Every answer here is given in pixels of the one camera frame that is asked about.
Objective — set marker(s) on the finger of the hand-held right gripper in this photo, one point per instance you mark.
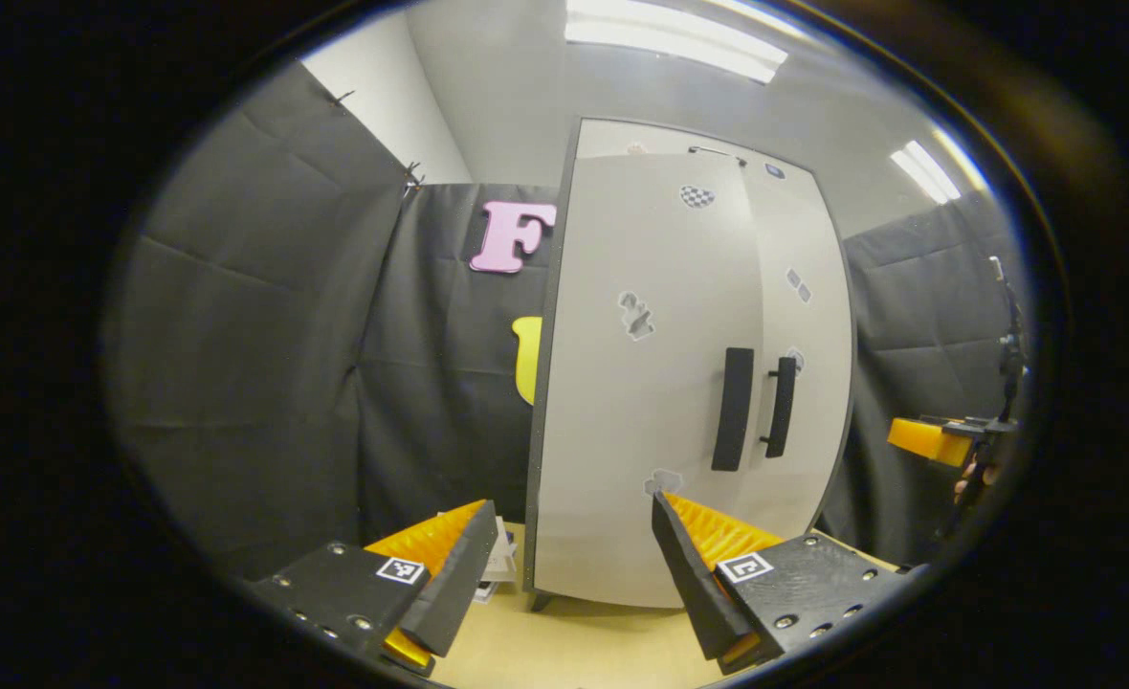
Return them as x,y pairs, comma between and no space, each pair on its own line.
928,440

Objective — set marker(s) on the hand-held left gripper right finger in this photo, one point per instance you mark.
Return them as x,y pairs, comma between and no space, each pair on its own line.
689,574

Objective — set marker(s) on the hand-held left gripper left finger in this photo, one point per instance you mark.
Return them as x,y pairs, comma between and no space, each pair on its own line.
454,584

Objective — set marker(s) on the white cabinet door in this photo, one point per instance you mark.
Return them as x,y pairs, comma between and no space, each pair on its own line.
813,316
641,411

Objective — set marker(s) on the white shoe cabinet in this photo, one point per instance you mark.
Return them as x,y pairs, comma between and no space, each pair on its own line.
660,402

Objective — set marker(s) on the white cabinet drawer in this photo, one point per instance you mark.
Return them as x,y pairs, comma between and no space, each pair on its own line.
660,139

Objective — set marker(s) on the black backdrop cloth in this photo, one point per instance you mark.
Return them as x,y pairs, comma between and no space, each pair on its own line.
268,335
918,316

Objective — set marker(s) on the small ceiling light panel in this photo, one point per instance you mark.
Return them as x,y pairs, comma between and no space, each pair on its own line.
925,172

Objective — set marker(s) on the long ceiling light panel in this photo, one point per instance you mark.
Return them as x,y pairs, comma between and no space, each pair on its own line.
670,33

